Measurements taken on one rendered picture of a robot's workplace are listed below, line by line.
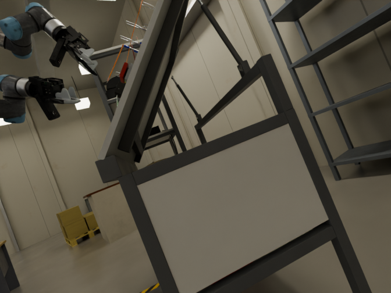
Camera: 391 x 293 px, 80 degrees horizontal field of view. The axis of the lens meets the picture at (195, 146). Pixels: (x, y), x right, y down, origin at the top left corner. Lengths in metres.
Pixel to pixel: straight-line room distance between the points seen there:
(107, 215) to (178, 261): 3.33
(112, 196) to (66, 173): 6.34
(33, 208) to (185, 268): 9.60
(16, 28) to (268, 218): 1.13
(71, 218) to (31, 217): 4.83
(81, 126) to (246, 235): 10.14
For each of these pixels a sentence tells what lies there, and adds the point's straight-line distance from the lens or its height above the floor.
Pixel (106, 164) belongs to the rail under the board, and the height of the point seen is 0.85.
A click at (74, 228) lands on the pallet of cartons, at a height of 0.32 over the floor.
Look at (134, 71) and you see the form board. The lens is 0.74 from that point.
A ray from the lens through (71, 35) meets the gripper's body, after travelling 1.18.
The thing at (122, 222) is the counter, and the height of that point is 0.20.
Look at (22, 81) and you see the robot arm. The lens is 1.16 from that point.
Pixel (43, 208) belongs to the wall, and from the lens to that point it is 10.18.
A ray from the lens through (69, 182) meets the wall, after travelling 10.20.
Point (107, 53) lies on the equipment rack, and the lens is 2.17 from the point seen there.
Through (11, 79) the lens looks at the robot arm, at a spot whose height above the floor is 1.33.
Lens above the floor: 0.78
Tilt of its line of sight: 2 degrees up
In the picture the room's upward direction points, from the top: 22 degrees counter-clockwise
